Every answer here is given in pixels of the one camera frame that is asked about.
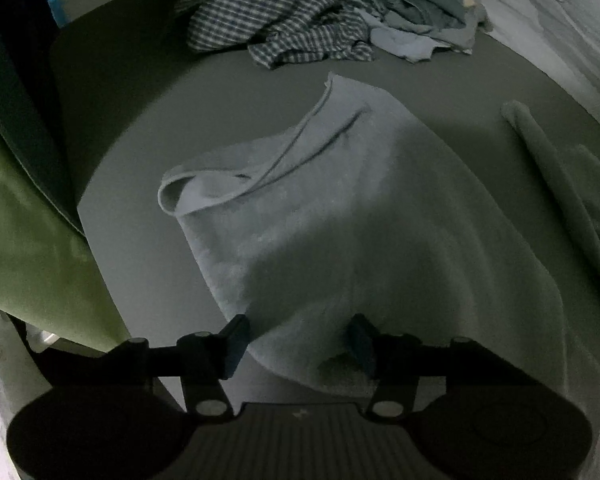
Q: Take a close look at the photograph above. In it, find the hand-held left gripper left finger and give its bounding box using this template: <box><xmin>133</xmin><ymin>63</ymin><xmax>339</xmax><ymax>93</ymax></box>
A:
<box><xmin>102</xmin><ymin>313</ymin><xmax>252</xmax><ymax>419</ymax></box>

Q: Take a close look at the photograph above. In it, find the green blanket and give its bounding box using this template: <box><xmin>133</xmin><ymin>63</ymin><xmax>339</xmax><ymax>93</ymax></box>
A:
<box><xmin>0</xmin><ymin>0</ymin><xmax>132</xmax><ymax>354</ymax></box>

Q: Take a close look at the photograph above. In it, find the white carrot-print bedsheet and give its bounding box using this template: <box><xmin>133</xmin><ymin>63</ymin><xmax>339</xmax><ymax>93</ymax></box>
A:
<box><xmin>467</xmin><ymin>0</ymin><xmax>600</xmax><ymax>137</ymax></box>

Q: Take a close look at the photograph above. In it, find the green towel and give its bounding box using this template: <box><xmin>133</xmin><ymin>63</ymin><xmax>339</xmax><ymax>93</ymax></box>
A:
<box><xmin>501</xmin><ymin>100</ymin><xmax>600</xmax><ymax>311</ymax></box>

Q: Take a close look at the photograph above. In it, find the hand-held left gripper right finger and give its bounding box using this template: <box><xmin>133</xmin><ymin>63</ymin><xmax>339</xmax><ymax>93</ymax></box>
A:
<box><xmin>347</xmin><ymin>312</ymin><xmax>496</xmax><ymax>419</ymax></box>

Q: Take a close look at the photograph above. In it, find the plain light blue cloth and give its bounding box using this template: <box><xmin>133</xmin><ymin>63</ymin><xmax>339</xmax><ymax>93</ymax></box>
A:
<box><xmin>364</xmin><ymin>10</ymin><xmax>452</xmax><ymax>64</ymax></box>

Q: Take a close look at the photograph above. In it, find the light grey towel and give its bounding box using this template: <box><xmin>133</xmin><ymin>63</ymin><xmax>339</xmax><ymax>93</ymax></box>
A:
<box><xmin>157</xmin><ymin>72</ymin><xmax>566</xmax><ymax>398</ymax></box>

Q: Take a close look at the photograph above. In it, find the blue white checked shirt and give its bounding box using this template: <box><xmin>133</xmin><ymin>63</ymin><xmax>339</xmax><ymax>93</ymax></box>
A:
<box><xmin>175</xmin><ymin>0</ymin><xmax>377</xmax><ymax>69</ymax></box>

